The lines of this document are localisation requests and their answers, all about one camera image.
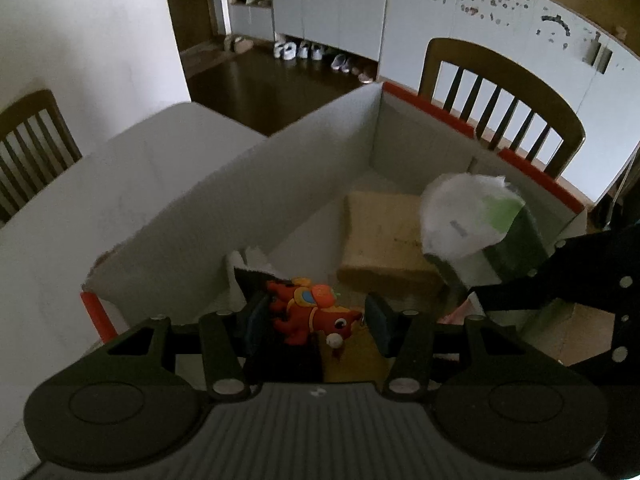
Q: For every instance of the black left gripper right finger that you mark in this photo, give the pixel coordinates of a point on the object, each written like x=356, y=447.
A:
x=395, y=333

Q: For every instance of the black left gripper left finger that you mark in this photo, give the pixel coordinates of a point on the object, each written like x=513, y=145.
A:
x=269, y=358

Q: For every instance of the dark wooden chair at wall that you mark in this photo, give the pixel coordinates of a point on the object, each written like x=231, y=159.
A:
x=36, y=148

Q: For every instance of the red orange dragon toy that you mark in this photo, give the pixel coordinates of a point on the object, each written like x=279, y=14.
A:
x=302, y=308

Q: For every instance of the grey wall cabinet unit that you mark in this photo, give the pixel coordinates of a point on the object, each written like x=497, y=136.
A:
x=592, y=71

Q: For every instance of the red cardboard box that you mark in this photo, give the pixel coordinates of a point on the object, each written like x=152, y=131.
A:
x=285, y=196

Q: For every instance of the tan cardboard package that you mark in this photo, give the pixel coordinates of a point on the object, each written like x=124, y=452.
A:
x=382, y=249

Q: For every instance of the dark wooden chair near cabinet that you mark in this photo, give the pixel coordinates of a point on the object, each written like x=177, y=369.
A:
x=491, y=93

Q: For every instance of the white plastic bag green item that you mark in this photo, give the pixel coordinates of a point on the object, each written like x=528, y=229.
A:
x=477, y=230

